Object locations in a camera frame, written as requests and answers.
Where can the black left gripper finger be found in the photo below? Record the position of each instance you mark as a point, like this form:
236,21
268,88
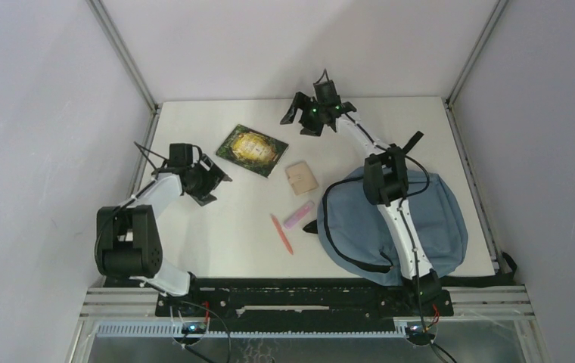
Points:
203,199
214,171

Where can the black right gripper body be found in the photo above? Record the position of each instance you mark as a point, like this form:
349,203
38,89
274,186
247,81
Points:
312,111

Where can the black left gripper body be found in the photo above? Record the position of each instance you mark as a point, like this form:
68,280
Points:
201,179

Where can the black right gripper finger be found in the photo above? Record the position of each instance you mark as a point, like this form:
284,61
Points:
311,128
300,102

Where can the dark green book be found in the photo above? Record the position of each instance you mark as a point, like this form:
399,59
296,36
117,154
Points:
252,150

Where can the beige snap wallet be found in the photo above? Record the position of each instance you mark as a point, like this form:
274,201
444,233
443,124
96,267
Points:
301,178

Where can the blue student backpack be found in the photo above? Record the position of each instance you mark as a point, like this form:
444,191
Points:
355,236

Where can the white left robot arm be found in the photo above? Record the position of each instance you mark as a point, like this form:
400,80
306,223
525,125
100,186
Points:
128,244

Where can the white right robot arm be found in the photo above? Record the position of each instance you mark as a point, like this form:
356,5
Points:
385,180

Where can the orange pen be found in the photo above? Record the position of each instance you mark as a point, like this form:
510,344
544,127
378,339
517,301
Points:
282,234

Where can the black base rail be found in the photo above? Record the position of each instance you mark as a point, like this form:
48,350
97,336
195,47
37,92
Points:
298,305

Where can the aluminium frame front rail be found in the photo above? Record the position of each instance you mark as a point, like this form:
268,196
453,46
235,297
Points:
130,311

